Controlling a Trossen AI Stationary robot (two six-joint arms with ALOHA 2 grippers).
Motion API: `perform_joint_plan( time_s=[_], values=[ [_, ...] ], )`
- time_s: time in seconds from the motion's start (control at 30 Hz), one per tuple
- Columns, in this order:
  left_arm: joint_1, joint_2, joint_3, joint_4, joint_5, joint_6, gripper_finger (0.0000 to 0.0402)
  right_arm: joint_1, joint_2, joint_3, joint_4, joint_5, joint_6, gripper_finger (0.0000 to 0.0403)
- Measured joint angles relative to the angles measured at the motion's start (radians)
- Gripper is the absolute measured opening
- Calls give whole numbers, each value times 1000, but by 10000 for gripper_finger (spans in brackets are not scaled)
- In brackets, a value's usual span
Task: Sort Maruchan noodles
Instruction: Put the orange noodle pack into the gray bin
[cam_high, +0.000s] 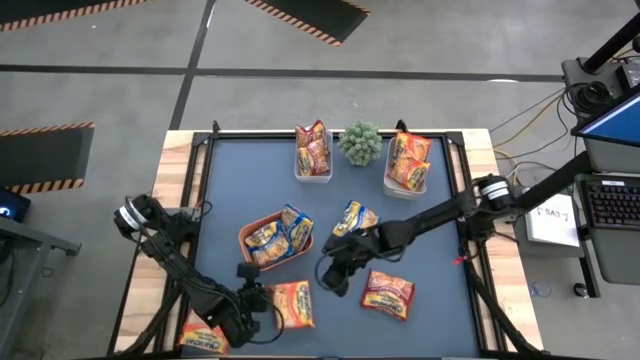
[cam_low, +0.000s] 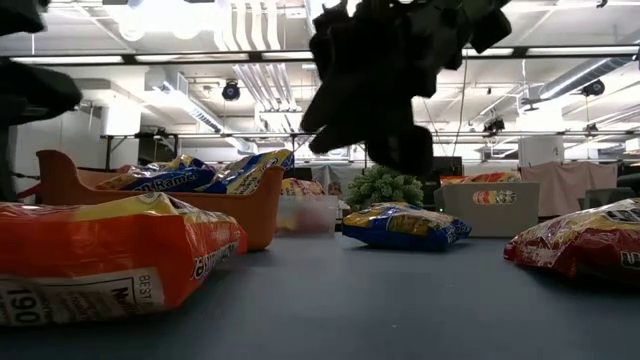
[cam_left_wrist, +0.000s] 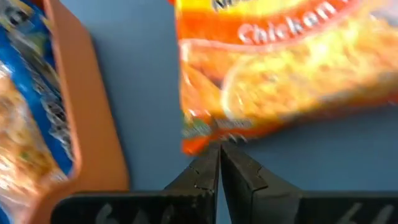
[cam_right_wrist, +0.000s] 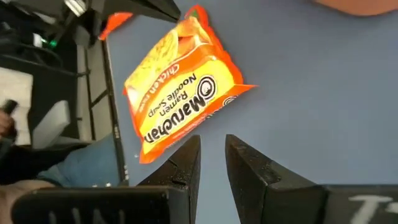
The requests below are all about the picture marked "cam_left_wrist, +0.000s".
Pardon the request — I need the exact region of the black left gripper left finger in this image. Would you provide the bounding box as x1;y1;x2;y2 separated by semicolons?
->
49;142;221;224

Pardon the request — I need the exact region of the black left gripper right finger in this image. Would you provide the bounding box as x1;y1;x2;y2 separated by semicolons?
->
220;141;398;224

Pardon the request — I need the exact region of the orange chicken ramen pack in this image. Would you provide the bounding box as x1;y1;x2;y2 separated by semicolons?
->
167;0;398;156

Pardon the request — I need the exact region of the orange plastic bin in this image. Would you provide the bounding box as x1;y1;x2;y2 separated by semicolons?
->
21;0;130;224

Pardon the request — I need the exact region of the blue soy sauce ramen pack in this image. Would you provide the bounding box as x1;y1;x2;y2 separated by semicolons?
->
0;0;75;224

